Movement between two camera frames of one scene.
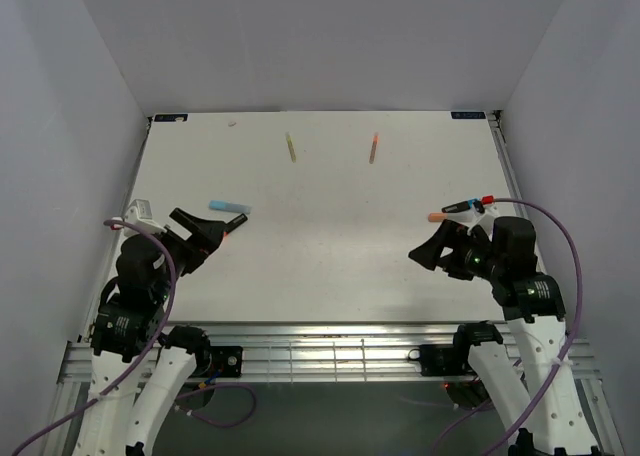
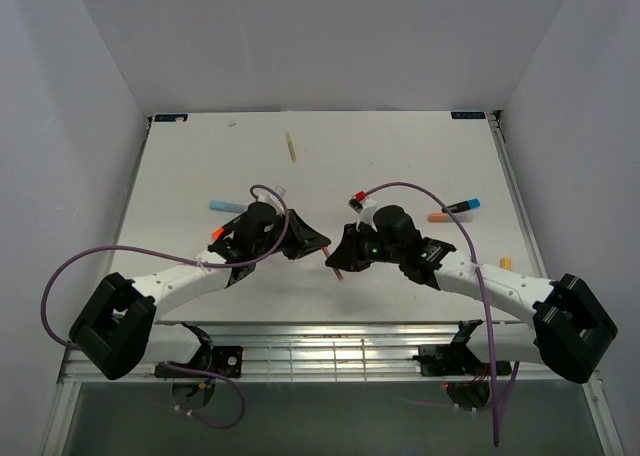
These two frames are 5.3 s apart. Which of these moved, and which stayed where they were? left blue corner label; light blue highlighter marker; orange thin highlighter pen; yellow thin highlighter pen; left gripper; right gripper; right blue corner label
Moved: orange thin highlighter pen; right gripper; left gripper
Stayed: yellow thin highlighter pen; light blue highlighter marker; left blue corner label; right blue corner label
